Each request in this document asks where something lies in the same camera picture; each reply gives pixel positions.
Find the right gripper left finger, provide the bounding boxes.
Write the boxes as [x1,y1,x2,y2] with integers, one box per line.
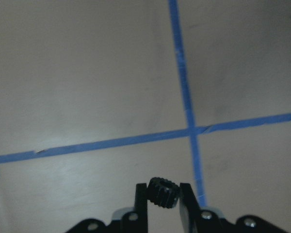
[134,183,148,233]

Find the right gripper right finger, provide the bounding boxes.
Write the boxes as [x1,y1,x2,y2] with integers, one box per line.
[179,183,200,233]

